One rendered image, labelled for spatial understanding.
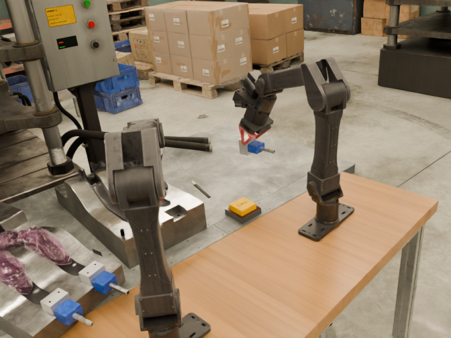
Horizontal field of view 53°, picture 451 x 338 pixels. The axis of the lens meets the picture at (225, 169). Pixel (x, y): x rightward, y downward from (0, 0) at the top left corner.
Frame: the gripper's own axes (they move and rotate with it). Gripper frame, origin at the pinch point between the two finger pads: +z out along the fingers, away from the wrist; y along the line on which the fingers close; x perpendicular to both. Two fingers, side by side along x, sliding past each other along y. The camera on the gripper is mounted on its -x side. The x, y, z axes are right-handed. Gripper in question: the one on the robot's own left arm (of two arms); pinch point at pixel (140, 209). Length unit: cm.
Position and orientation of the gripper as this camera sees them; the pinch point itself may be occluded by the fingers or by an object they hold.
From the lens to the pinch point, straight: 119.9
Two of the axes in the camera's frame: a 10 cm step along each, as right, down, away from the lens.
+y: -7.8, 2.2, -5.9
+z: -2.4, 7.7, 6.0
